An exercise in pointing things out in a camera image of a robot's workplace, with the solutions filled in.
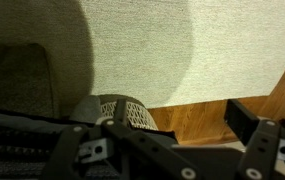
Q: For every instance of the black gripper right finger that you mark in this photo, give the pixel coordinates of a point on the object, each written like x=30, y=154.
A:
x=264, y=141

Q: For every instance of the green zip bag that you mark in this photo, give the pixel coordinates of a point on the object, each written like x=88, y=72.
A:
x=27, y=143

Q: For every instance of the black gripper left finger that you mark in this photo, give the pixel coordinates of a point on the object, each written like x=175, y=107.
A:
x=133, y=154

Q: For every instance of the white wire basket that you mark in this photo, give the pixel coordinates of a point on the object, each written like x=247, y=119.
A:
x=137, y=114

